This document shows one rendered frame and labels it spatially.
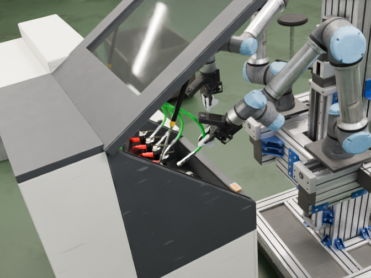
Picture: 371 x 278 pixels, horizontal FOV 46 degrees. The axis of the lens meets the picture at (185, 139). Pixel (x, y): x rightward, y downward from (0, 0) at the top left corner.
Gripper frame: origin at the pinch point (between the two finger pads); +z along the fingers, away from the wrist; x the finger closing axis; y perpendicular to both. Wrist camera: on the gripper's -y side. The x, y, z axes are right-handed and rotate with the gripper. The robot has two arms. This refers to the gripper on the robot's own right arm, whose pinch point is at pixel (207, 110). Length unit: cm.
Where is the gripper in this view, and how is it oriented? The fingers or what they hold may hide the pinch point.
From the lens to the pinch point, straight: 207.4
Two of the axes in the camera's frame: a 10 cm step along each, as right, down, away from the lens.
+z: 1.1, 8.3, 5.5
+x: -4.8, -4.4, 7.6
